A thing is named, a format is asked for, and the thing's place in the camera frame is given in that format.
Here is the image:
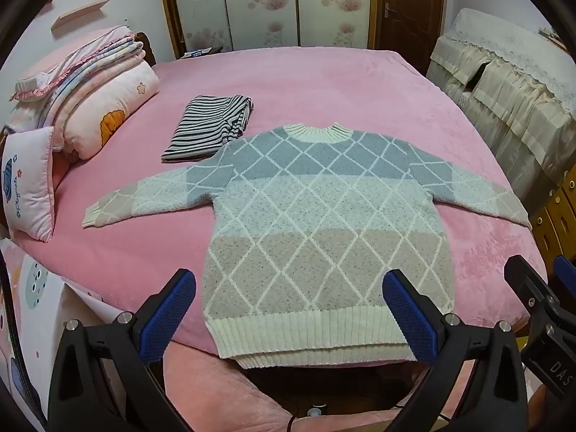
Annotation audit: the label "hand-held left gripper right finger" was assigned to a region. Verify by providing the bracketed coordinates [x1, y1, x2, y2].
[382, 268, 529, 432]

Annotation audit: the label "pink wall shelf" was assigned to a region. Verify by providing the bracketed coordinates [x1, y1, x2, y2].
[50, 0, 109, 32]

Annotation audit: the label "black white striped garment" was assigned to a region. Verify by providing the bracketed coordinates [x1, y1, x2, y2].
[162, 94, 255, 163]

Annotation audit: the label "yellow wooden drawers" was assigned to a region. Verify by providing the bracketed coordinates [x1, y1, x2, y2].
[528, 184, 576, 275]

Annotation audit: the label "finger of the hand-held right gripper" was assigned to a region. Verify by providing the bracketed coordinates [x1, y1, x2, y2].
[504, 255, 576, 339]
[553, 255, 576, 300]

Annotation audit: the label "floral sliding door wardrobe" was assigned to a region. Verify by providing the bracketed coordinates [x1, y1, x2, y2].
[157, 0, 379, 59]

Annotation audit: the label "diamond pattern knit sweater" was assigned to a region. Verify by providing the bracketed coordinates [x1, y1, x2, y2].
[82, 122, 532, 370]

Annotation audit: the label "pink bed blanket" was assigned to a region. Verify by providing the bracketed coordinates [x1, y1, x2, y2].
[9, 47, 550, 432]

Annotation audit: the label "cream lace covered furniture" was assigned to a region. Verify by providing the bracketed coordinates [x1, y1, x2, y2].
[425, 6, 576, 217]

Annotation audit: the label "stack of books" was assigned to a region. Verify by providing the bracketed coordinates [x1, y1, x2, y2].
[537, 26, 571, 51]

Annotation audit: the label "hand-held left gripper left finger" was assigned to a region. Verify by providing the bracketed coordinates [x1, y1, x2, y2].
[47, 268, 197, 432]

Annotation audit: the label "dark wooden headboard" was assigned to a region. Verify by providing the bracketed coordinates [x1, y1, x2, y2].
[135, 31, 157, 66]

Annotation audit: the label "white printed pillow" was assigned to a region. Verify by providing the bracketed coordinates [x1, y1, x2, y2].
[0, 126, 57, 242]

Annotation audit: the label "brown wooden door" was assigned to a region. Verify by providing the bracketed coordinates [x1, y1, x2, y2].
[373, 0, 444, 70]

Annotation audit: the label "cartoon printed white sheet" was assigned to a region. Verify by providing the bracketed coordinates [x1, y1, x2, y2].
[0, 238, 136, 432]

